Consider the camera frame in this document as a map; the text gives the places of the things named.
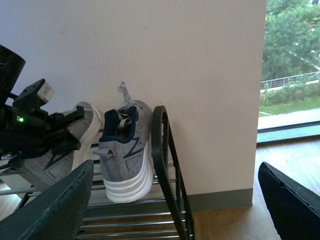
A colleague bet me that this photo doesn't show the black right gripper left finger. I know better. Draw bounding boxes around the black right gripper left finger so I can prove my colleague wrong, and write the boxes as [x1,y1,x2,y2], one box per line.
[0,160,94,240]

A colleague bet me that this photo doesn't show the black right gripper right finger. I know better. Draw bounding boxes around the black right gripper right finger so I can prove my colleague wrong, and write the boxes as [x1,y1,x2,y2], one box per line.
[258,162,320,240]

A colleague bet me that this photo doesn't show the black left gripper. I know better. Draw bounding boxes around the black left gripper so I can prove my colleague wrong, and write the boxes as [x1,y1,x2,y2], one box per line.
[0,92,86,157]

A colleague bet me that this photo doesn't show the grey knit sneaker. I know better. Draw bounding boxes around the grey knit sneaker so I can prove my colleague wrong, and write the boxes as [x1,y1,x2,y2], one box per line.
[93,82,154,204]
[7,101,102,192]

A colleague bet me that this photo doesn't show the black metal shoe rack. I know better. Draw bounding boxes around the black metal shoe rack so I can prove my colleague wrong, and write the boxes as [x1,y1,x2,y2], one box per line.
[0,105,196,240]

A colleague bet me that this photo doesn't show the small white camera box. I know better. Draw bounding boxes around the small white camera box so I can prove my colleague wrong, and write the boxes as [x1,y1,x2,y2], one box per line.
[37,81,55,104]

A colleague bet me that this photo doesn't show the large window with frame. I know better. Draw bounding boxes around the large window with frame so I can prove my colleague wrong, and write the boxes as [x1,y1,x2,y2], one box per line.
[257,0,320,144]

